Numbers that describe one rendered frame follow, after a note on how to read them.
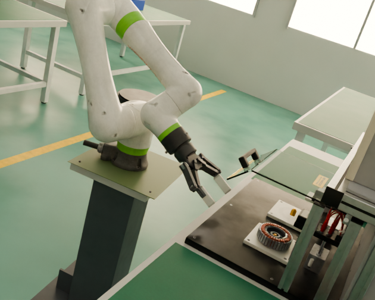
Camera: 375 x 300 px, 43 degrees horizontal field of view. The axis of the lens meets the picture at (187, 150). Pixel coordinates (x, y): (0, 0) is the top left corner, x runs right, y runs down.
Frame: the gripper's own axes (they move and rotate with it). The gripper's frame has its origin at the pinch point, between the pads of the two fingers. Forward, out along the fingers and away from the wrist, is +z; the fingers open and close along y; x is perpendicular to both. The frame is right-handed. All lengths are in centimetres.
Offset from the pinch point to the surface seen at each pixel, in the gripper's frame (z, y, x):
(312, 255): 31.5, 3.2, 15.2
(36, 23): -189, -146, -121
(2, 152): -112, -80, -161
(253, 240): 17.8, 4.8, 2.8
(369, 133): 11, 10, 53
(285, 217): 20.9, -20.1, 4.5
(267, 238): 19.9, 5.1, 7.4
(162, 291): 10.5, 44.0, -4.9
